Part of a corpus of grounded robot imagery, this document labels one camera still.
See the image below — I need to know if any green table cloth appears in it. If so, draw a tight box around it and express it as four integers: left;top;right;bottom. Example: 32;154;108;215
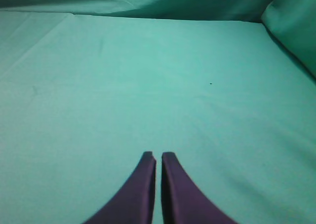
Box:
0;11;316;224

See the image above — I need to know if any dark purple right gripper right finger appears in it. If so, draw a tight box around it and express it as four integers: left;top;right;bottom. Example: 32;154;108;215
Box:
161;152;236;224

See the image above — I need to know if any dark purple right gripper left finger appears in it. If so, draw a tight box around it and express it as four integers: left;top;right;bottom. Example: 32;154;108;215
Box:
85;151;157;224

